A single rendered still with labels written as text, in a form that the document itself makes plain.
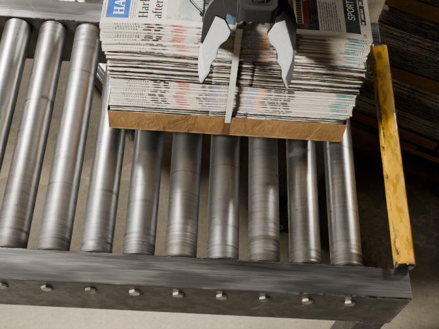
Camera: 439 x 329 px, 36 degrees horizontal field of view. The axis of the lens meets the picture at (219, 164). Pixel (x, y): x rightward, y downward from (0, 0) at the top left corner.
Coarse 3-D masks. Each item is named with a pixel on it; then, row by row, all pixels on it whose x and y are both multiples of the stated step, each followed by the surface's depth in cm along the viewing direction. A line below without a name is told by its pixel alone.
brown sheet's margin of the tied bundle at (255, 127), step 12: (252, 120) 104; (264, 120) 104; (276, 120) 104; (252, 132) 106; (264, 132) 106; (276, 132) 106; (288, 132) 106; (300, 132) 106; (312, 132) 106; (324, 132) 106; (336, 132) 106
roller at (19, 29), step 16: (16, 32) 120; (0, 48) 118; (16, 48) 118; (0, 64) 116; (16, 64) 117; (0, 80) 114; (16, 80) 116; (0, 96) 113; (16, 96) 116; (0, 112) 111; (0, 128) 110; (0, 144) 109; (0, 160) 108
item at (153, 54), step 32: (128, 0) 91; (160, 0) 92; (192, 0) 92; (128, 32) 90; (160, 32) 90; (192, 32) 90; (128, 64) 95; (160, 64) 95; (192, 64) 95; (128, 96) 101; (160, 96) 101; (192, 96) 101
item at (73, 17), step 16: (0, 0) 123; (16, 0) 124; (32, 0) 124; (48, 0) 124; (0, 16) 122; (16, 16) 122; (32, 16) 122; (48, 16) 122; (64, 16) 122; (80, 16) 123; (96, 16) 123; (0, 32) 125; (32, 32) 125; (32, 48) 129; (368, 64) 130
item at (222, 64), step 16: (256, 32) 90; (224, 48) 92; (240, 48) 93; (256, 48) 92; (224, 64) 95; (240, 64) 95; (224, 80) 98; (240, 80) 98; (224, 96) 101; (240, 96) 101; (224, 112) 104; (240, 112) 103
